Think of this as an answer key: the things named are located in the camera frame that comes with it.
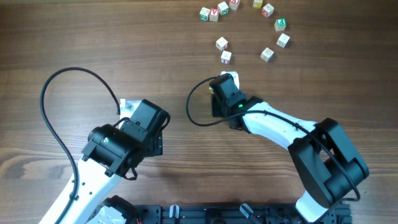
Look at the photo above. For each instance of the plain wooden block lower right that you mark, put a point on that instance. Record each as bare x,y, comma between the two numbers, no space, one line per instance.
267,54

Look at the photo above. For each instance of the red I wooden block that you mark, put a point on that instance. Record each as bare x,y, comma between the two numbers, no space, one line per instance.
225,57

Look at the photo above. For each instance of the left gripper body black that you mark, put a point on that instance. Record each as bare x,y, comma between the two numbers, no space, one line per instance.
157,144

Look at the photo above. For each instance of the green Z wooden block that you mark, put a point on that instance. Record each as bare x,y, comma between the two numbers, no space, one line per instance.
204,14

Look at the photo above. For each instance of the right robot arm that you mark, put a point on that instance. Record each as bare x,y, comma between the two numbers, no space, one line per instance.
326,160

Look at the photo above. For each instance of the red X wooden block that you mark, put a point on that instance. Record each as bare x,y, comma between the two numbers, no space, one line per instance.
234,4

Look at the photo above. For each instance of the carrot picture wooden block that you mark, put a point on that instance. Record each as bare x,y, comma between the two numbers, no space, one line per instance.
221,44

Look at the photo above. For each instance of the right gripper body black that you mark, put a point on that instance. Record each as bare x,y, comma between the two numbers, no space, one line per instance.
219,108

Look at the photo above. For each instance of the yellow wooden block top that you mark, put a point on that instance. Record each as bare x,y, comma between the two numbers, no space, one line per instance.
257,3

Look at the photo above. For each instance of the red framed wooden block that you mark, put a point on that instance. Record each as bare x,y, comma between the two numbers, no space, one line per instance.
267,10

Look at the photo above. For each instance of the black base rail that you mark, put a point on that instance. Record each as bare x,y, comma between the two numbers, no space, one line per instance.
174,214

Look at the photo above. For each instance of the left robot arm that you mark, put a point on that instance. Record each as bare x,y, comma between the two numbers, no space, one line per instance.
111,152

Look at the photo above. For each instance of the green E wooden block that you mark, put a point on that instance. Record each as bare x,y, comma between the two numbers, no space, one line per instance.
280,24

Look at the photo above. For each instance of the green N wooden block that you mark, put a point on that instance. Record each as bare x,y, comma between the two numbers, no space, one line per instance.
223,8

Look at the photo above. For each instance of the plain wooden block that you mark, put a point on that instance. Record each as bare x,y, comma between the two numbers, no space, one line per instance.
283,40
267,54

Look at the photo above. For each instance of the red A wooden block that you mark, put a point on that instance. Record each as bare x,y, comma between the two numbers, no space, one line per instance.
214,13

